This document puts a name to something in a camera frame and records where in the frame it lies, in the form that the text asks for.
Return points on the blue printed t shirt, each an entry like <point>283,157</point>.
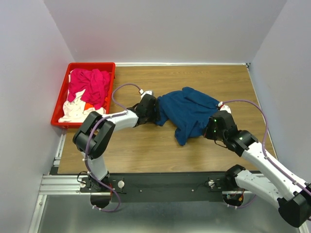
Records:
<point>189,110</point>

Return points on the magenta t shirt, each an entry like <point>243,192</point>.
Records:
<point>94,83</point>

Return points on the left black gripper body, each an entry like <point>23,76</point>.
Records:
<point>152,116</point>

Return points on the white t shirt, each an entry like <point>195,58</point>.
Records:
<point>74,111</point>

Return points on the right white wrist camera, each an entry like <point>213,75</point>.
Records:
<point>222,107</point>

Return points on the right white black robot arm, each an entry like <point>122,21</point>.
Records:
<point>280,187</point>

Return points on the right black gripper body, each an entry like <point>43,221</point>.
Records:
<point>211,131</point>

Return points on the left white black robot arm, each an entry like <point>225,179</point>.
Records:
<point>93,136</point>

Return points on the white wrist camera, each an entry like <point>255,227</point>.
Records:
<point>222,107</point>
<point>143,93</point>

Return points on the orange t shirt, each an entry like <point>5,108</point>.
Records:
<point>88,106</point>

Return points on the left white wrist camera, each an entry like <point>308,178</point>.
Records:
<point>143,93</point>

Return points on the red plastic bin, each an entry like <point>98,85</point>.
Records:
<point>63,93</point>

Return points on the aluminium frame rail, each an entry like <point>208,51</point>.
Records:
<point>53,184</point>

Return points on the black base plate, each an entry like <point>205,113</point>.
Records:
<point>174,187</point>

